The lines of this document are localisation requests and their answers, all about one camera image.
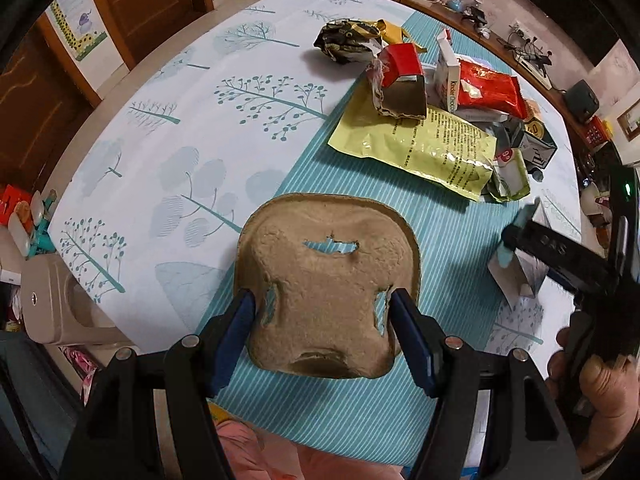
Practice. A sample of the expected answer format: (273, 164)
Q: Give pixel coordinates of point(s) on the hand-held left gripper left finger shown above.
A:
(234, 332)

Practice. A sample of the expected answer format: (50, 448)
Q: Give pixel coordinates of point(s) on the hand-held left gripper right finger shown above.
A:
(414, 342)

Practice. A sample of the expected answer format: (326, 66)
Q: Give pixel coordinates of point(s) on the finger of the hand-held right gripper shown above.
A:
(517, 240)

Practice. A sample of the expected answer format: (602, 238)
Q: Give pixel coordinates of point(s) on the purple white carton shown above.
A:
(531, 274)

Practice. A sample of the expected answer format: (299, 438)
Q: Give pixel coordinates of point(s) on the brown paper pulp cup carrier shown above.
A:
(320, 300)

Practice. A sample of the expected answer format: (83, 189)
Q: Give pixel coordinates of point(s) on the yellow-green foil bag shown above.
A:
(425, 150)

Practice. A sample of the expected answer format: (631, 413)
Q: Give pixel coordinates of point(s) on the white chocolate box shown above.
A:
(447, 80)

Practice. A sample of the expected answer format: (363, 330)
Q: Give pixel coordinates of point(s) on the person's right hand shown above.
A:
(607, 390)

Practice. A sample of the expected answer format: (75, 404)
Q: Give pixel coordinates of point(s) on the green snack wrapper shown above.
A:
(520, 182)

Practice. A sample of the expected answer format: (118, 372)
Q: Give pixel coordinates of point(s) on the black white carton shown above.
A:
(539, 154)

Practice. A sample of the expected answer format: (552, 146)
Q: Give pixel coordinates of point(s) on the silver foil wrapper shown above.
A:
(500, 130)

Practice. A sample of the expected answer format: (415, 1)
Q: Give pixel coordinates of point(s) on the red basket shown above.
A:
(596, 131)

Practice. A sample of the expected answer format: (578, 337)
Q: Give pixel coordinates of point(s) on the long wooden sideboard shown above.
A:
(555, 95)

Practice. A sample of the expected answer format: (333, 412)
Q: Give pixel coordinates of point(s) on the dark green device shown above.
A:
(582, 101)

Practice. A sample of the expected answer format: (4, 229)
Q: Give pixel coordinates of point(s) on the red snack packet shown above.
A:
(490, 85)

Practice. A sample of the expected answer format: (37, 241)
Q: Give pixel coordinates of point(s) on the framed picture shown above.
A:
(631, 122)

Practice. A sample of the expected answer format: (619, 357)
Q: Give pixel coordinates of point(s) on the white set-top box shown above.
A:
(532, 66)

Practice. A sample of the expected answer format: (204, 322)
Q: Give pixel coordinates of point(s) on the beige plastic stool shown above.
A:
(50, 290)

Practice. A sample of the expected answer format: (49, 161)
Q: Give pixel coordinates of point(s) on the torn red cardboard box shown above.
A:
(400, 62)

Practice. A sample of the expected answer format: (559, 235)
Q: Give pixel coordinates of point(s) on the tree print tablecloth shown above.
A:
(200, 110)

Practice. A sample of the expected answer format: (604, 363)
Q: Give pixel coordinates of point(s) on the yellow foil wrapper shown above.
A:
(395, 34)

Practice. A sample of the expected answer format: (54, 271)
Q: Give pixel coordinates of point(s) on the small blue toy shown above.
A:
(455, 4)

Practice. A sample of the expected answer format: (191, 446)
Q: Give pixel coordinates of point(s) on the crumpled black gold wrapper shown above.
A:
(345, 40)

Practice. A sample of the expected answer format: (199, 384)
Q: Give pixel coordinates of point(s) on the brown wooden door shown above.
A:
(150, 5)
(30, 105)

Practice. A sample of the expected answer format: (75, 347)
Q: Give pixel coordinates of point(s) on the giraffe wall poster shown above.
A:
(80, 22)

